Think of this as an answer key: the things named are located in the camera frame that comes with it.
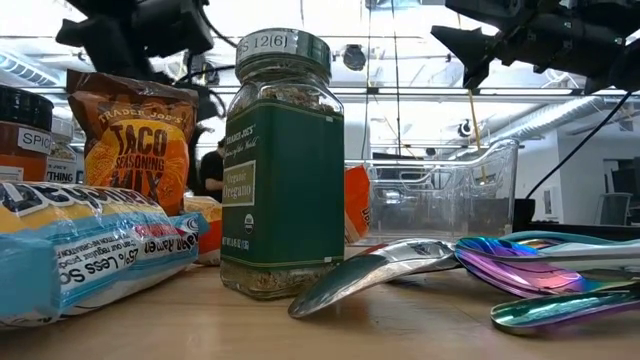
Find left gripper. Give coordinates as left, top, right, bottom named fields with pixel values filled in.
left=164, top=79, right=222, bottom=124

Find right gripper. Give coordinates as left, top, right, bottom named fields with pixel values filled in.
left=430, top=13, right=625, bottom=92

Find taco seasoning mix packet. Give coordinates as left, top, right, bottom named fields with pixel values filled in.
left=66, top=68, right=200, bottom=217

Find green label oregano jar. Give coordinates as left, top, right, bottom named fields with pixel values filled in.
left=219, top=27, right=346, bottom=301

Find clear plastic bin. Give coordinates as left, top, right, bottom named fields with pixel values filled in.
left=343, top=138, right=520, bottom=246

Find everything bagel seasoning jar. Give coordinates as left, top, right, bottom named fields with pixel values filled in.
left=45, top=115, right=79, bottom=185

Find orange ramen noodle package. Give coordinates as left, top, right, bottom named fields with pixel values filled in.
left=183, top=164, right=372, bottom=266

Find orange spice jar black lid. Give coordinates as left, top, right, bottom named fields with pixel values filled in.
left=0, top=83, right=55, bottom=184

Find blue ramen noodle package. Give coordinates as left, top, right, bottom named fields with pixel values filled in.
left=0, top=180, right=210, bottom=329

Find iridescent green spoon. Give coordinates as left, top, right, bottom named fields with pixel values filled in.
left=489, top=288, right=640, bottom=336

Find person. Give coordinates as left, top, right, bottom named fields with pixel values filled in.
left=187, top=137, right=227, bottom=204

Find grey office chair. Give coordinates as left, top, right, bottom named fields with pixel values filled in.
left=593, top=192, right=633, bottom=226

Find iridescent purple spoon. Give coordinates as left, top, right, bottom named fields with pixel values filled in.
left=455, top=248, right=640, bottom=300

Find yellow cable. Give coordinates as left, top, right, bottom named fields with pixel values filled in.
left=455, top=0, right=487, bottom=182

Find silver ventilation duct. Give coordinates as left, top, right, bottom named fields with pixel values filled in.
left=487, top=94, right=640, bottom=144
left=0, top=48, right=62, bottom=87

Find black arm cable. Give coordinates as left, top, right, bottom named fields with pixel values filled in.
left=524, top=91, right=634, bottom=200

